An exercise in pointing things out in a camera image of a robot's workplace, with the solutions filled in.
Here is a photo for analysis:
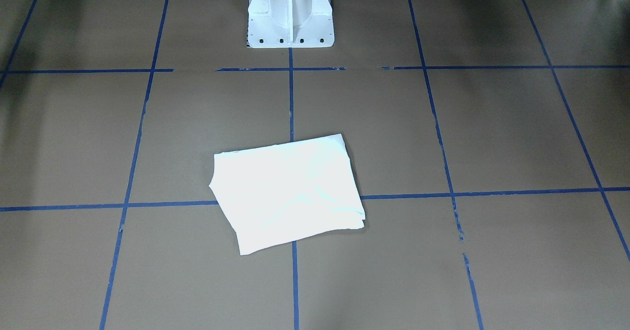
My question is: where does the cream long-sleeve shirt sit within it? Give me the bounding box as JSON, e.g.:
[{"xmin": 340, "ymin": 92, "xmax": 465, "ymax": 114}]
[{"xmin": 209, "ymin": 134, "xmax": 366, "ymax": 256}]

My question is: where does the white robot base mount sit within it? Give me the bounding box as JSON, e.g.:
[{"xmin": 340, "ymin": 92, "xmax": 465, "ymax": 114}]
[{"xmin": 246, "ymin": 0, "xmax": 335, "ymax": 49}]

